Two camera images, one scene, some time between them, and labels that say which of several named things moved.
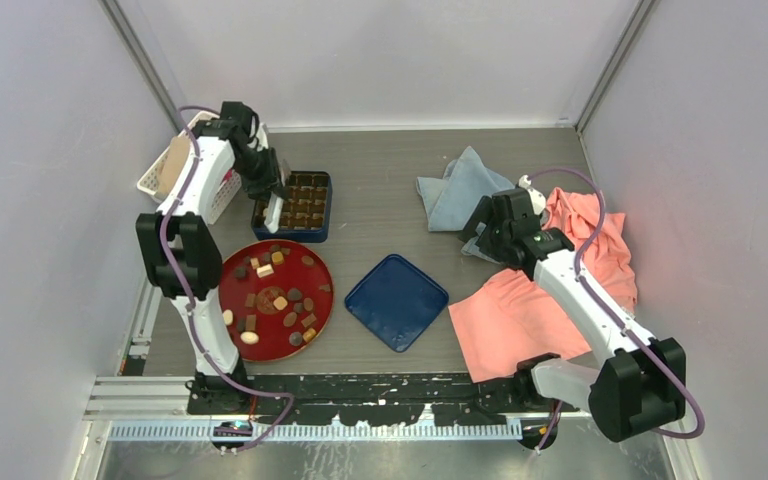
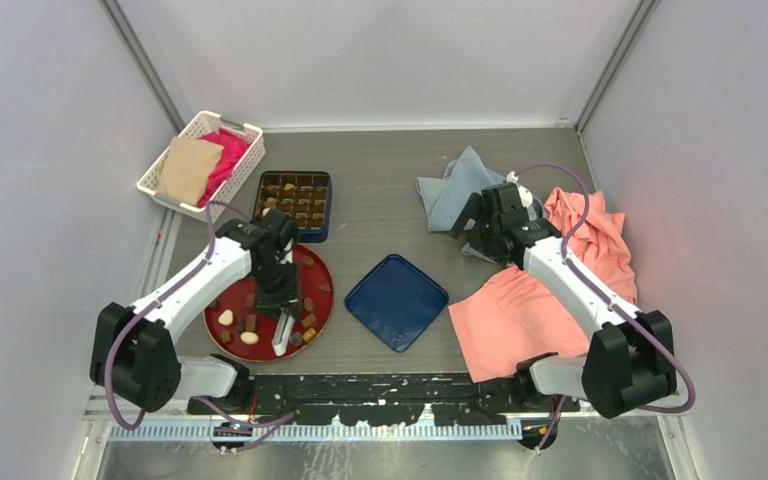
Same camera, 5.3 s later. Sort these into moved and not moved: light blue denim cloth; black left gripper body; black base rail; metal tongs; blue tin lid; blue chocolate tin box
Moved: metal tongs; black left gripper body
Not moved: blue chocolate tin box; blue tin lid; black base rail; light blue denim cloth
